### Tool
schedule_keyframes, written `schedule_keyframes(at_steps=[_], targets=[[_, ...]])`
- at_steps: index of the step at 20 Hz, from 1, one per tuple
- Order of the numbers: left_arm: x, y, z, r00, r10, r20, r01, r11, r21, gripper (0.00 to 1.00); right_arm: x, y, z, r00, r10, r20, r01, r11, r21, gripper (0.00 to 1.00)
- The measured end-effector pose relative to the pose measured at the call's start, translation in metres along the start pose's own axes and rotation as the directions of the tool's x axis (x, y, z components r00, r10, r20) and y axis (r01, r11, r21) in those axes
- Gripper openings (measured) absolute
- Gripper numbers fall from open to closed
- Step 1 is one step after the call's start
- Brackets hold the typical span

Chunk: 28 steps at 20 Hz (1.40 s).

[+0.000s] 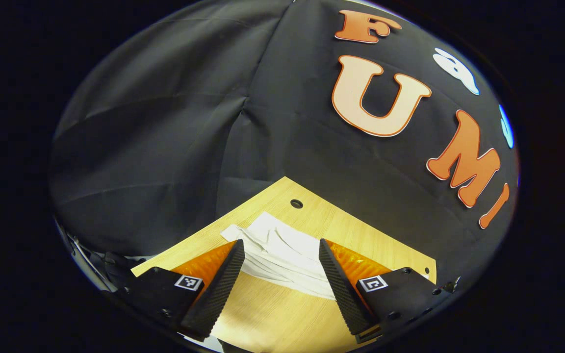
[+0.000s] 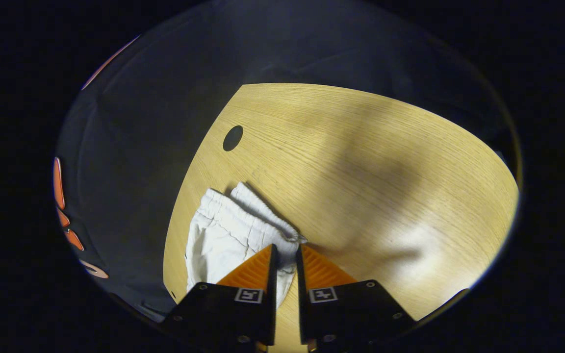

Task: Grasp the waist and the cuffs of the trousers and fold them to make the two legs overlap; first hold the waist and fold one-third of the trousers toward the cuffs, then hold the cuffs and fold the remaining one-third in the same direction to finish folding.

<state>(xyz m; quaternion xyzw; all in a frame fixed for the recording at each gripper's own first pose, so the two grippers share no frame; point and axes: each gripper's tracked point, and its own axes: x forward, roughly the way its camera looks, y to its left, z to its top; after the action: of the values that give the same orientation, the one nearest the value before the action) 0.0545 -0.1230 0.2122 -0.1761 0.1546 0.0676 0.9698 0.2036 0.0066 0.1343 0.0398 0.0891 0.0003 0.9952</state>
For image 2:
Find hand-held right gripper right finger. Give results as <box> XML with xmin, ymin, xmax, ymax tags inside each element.
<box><xmin>296</xmin><ymin>244</ymin><xmax>416</xmax><ymax>346</ymax></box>

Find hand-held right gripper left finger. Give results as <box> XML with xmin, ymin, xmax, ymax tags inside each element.
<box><xmin>160</xmin><ymin>244</ymin><xmax>278</xmax><ymax>349</ymax></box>

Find white jeans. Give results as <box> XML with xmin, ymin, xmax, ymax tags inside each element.
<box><xmin>185</xmin><ymin>182</ymin><xmax>308</xmax><ymax>309</ymax></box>

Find round black table cable hole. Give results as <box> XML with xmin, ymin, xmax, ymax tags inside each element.
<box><xmin>222</xmin><ymin>125</ymin><xmax>244</xmax><ymax>152</ymax></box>

